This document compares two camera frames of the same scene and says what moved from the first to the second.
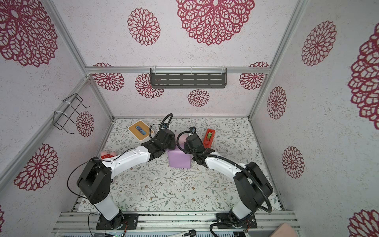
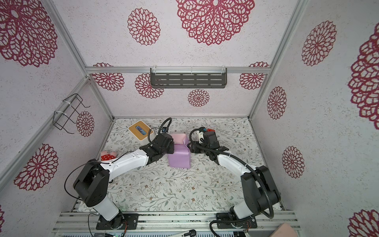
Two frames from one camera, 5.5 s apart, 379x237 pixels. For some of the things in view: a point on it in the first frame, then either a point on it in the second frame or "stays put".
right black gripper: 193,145 -> 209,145
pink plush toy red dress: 105,154 stays put
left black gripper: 173,142 stays put
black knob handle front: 191,233 stays put
